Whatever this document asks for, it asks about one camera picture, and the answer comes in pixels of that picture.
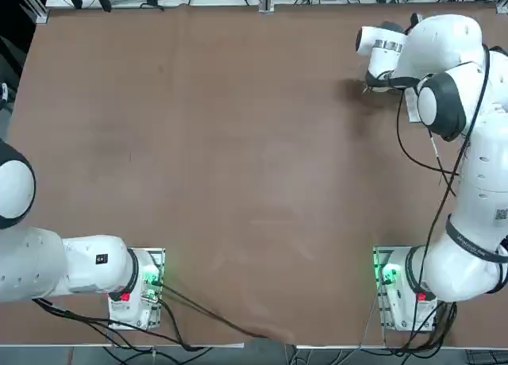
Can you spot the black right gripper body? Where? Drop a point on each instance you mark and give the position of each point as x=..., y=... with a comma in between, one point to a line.
x=391, y=84

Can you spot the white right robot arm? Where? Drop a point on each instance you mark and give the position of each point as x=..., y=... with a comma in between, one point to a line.
x=484, y=174

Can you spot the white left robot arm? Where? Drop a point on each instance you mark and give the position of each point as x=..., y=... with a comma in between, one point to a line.
x=79, y=270

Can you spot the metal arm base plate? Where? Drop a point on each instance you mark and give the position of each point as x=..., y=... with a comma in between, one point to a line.
x=159, y=258
x=382, y=321

